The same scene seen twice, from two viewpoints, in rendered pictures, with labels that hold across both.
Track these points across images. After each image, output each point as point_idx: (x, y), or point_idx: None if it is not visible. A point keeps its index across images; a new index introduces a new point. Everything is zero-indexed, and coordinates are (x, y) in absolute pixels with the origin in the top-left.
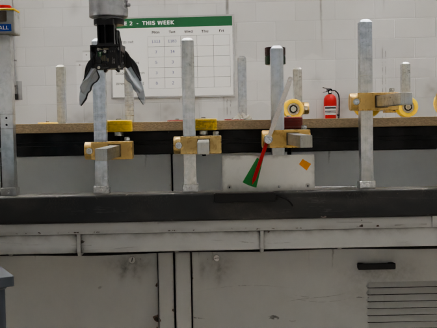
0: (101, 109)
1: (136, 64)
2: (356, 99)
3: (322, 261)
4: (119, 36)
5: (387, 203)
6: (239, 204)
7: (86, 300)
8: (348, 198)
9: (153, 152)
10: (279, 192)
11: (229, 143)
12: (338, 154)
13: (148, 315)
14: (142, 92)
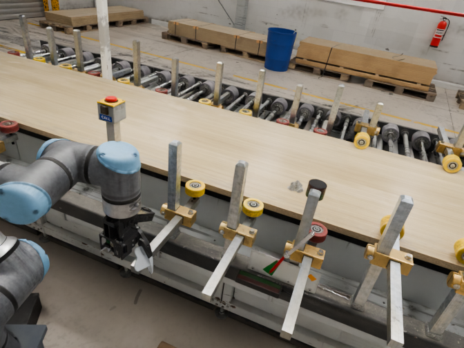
0: (172, 190)
1: (148, 244)
2: (370, 255)
3: None
4: (134, 219)
5: (367, 326)
6: None
7: None
8: (337, 311)
9: (223, 199)
10: (286, 287)
11: (275, 212)
12: (355, 246)
13: None
14: (150, 266)
